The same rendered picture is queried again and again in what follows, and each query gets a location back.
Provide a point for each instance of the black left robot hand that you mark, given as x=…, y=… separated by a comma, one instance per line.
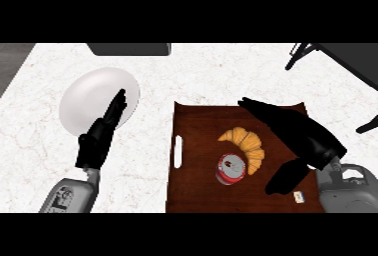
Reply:
x=98, y=140

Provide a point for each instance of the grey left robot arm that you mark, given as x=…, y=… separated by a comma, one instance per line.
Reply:
x=72, y=195

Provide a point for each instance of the golden croissant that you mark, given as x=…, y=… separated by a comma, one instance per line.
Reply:
x=249, y=145

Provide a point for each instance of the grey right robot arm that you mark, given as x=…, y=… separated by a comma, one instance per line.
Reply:
x=345, y=188

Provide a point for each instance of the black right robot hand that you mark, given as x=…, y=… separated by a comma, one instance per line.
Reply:
x=301, y=133

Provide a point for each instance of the red can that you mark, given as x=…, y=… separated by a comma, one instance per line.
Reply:
x=231, y=169

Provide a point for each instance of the dark brown wooden tray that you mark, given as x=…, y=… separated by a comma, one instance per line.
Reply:
x=212, y=180

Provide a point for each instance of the dark grey appliance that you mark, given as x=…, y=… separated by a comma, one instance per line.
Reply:
x=131, y=49

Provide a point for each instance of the white round plate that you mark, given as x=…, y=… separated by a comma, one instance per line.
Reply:
x=97, y=100

